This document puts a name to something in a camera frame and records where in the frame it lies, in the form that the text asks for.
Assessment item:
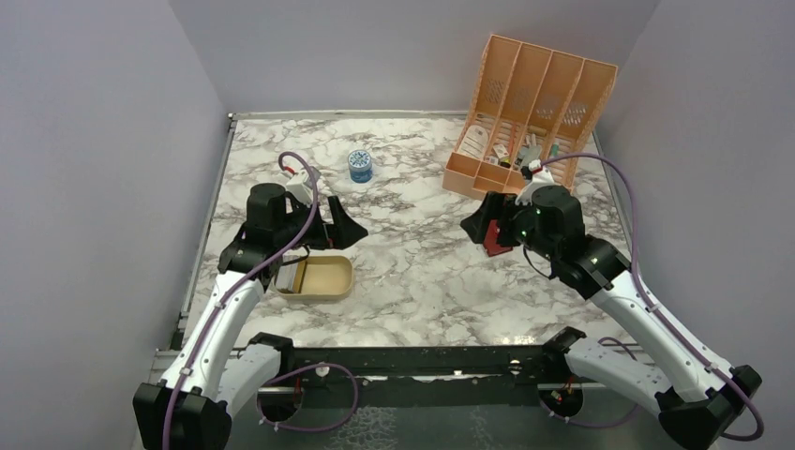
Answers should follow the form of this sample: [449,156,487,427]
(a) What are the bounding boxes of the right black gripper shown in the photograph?
[462,188,560,262]

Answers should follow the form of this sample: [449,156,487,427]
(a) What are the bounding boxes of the blue round tin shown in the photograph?
[348,150,373,184]

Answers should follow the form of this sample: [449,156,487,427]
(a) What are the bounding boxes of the white striped card in organizer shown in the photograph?
[457,125,489,159]

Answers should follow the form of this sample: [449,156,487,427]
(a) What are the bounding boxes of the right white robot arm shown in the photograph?
[460,186,762,449]

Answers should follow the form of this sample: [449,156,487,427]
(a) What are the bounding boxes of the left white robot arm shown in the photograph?
[132,183,368,449]

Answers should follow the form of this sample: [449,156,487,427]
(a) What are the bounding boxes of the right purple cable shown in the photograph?
[538,152,766,443]

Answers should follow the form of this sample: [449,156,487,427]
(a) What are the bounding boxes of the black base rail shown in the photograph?
[256,345,573,415]

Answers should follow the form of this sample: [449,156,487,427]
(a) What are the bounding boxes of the orange plastic file organizer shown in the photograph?
[442,35,619,200]

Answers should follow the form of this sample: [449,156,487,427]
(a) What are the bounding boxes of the red leather card holder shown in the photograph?
[483,219,513,258]

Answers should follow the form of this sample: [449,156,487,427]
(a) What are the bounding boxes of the stack of cards in tray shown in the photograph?
[273,260,307,294]

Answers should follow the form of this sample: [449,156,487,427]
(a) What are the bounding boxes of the small items in organizer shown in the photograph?
[483,124,548,171]

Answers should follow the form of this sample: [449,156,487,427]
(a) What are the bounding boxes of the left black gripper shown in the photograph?
[275,195,368,250]

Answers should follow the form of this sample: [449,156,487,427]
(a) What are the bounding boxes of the beige oval tray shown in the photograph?
[271,255,354,302]

